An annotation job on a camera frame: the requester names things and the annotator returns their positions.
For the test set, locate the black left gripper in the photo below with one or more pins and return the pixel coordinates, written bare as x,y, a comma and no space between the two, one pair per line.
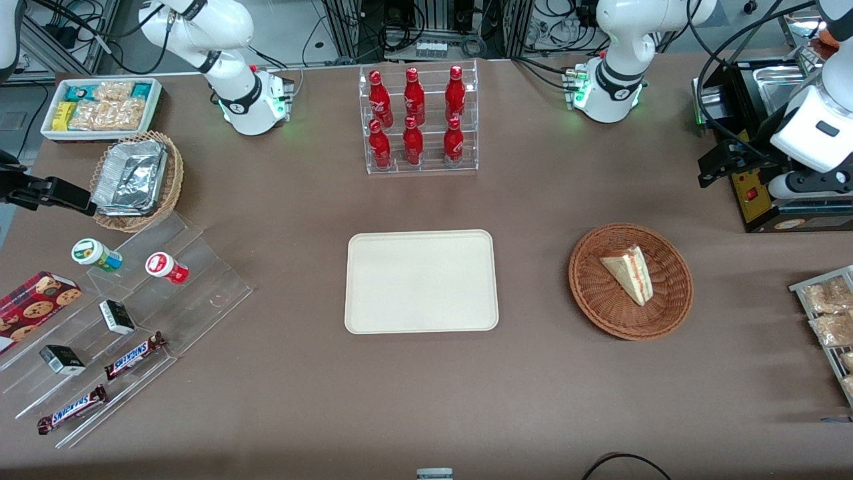
752,160

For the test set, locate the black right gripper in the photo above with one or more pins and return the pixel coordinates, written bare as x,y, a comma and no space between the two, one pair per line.
14,186

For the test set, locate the triangle sandwich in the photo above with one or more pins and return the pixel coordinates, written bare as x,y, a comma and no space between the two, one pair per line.
632,274

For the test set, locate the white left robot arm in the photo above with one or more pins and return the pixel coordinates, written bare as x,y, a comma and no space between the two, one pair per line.
616,66

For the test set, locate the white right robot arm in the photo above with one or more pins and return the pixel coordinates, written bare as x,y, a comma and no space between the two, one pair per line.
236,93

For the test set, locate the light wicker basket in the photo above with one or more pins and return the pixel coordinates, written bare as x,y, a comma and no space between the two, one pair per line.
174,180

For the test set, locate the brown wicker basket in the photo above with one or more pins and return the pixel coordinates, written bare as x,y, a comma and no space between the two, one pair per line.
600,300

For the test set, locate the cream plastic tray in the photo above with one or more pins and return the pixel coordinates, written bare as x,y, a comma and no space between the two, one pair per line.
421,281

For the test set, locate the black countertop appliance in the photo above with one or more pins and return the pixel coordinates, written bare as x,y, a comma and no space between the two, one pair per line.
756,203

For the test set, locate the green lid cup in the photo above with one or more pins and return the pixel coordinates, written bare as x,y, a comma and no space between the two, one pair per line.
93,253

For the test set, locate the stacked foil containers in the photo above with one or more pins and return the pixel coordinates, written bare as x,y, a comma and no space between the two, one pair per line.
130,176

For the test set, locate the white snack bin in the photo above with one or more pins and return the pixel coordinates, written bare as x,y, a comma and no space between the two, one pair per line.
48,126

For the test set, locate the yellow snack pack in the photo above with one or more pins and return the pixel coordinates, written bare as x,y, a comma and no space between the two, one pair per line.
63,116

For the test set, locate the clear peanut snack bag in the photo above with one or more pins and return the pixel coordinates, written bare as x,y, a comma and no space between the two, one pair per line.
126,114
90,115
113,91

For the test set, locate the red cookie box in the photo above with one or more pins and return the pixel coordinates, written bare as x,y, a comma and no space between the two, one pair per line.
33,308

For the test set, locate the red lid cup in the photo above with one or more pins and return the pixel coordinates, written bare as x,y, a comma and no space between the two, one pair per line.
165,266

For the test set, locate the teal snack pack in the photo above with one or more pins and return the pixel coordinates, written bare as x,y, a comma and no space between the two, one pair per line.
142,90

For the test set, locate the small black box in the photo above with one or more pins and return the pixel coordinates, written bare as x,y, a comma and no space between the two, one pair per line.
117,317
62,360

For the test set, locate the clear acrylic tiered stand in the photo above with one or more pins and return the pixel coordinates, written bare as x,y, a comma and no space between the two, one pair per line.
200,280

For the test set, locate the clear pastry bag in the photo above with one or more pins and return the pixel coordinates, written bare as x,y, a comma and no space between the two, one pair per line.
833,330
826,296

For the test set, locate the Snickers bar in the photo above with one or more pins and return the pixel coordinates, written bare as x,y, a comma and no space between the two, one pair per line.
72,409
135,355

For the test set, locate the red cola bottle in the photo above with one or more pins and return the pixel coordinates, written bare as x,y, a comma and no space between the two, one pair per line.
414,96
380,98
380,146
412,143
453,141
455,93

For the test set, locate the clear acrylic bottle rack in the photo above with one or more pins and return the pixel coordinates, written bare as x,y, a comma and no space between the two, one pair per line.
420,110

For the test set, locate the grey power strip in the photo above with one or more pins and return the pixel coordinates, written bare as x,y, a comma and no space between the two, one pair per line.
432,48

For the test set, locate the small grey device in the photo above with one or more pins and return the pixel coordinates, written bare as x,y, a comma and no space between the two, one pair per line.
434,474

